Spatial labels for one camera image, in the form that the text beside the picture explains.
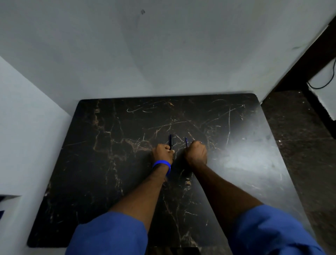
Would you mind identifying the person's left hand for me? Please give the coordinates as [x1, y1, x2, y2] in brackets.
[151, 144, 175, 166]

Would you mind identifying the person's right hand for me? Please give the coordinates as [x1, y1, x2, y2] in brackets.
[184, 140, 208, 168]

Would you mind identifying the person's right forearm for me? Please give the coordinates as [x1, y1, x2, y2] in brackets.
[191, 161, 264, 232]

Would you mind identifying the person's left forearm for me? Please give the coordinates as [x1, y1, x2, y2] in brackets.
[109, 164, 168, 233]

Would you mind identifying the blue wristband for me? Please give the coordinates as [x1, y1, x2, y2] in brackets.
[152, 160, 172, 177]

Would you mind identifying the blue left sleeve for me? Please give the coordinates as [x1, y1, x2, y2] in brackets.
[65, 211, 149, 255]

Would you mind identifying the blue sleeve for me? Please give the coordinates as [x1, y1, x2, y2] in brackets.
[228, 205, 326, 255]
[65, 211, 149, 255]

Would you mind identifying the blue right sleeve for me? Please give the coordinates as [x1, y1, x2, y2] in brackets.
[228, 205, 326, 255]

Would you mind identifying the black cable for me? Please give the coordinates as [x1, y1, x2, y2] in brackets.
[307, 58, 336, 89]

